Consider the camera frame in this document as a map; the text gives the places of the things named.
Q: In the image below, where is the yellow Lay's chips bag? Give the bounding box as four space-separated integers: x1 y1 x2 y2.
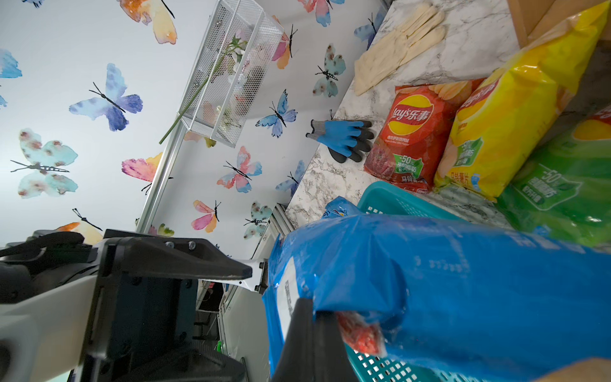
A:
434 1 610 202

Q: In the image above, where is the dark blue chips bag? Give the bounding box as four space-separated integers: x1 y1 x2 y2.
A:
263 197 610 381

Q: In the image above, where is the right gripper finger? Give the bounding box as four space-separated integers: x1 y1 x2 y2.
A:
271 299 358 382

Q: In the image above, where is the blue black work glove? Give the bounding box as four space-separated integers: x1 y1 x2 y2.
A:
305 120 375 163

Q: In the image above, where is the teal plastic basket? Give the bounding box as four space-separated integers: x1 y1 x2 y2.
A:
346 181 476 381

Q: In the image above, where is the pink artificial flower stem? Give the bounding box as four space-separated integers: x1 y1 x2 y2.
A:
159 30 248 143

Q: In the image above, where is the green Lay's chips bag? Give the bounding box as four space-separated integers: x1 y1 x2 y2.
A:
497 108 610 247

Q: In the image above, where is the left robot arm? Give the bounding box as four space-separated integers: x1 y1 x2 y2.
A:
1 231 253 381

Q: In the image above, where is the white mesh wall basket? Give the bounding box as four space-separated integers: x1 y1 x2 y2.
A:
178 1 283 147

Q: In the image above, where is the wooden shelf stand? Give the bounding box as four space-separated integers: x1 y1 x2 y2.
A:
507 0 603 48

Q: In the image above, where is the red Lay's chips bag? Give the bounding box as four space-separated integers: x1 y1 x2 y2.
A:
364 79 484 194

